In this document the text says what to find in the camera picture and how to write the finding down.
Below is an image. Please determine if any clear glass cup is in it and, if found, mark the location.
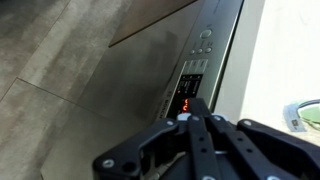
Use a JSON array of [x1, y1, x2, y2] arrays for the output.
[[283, 98, 320, 133]]

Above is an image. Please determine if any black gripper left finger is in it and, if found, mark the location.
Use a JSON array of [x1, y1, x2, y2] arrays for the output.
[[93, 98, 216, 180]]

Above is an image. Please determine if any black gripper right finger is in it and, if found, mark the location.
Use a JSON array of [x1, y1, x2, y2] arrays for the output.
[[199, 98, 320, 180]]

